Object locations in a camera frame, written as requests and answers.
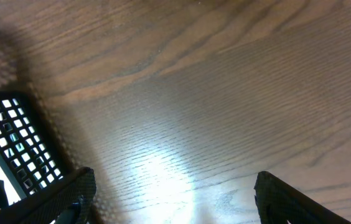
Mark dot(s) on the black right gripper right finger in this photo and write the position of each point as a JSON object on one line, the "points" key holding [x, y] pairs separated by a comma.
{"points": [[279, 203]]}

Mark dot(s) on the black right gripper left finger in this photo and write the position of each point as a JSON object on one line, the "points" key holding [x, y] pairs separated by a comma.
{"points": [[67, 201]]}

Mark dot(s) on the dark green plastic basket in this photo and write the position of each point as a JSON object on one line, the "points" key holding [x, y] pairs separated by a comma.
{"points": [[29, 156]]}

